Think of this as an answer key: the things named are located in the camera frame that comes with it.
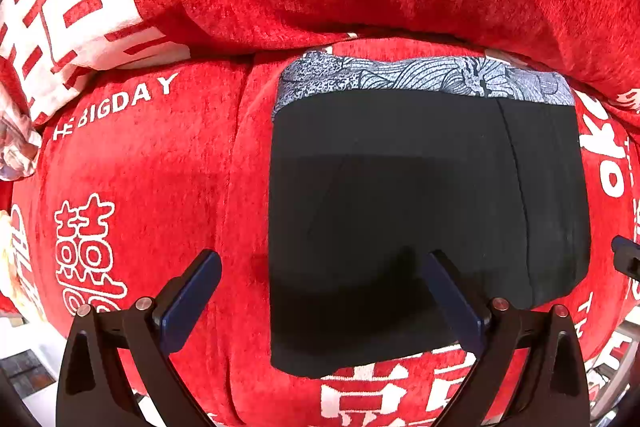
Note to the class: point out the red printed blanket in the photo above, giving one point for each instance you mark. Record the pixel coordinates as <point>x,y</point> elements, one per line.
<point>175,157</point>

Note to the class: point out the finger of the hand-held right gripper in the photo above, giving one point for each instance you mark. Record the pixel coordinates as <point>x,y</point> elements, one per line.
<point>629,254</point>

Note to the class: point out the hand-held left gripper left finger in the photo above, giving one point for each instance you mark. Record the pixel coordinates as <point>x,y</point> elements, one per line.
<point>192,292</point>

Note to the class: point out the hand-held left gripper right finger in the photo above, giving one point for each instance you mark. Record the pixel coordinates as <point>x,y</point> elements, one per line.
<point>452,297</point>

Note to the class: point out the black pants with patterned waistband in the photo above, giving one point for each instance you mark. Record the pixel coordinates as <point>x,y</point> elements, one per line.
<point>400,177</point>

